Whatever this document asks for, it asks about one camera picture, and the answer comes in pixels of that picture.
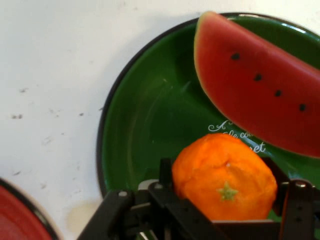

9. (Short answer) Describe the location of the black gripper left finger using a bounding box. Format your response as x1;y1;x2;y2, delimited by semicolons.
76;157;226;240

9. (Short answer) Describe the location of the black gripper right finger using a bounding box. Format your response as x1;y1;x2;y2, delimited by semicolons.
261;156;320;240

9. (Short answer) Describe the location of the orange toy tangerine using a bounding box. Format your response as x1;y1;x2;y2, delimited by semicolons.
171;132;279;222

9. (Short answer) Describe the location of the red plate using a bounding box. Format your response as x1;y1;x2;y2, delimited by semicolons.
0;177;60;240

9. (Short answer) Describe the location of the green plate with white script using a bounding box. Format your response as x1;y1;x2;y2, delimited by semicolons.
95;12;320;240

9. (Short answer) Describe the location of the toy watermelon slice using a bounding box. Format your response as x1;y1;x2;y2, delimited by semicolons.
193;10;320;159

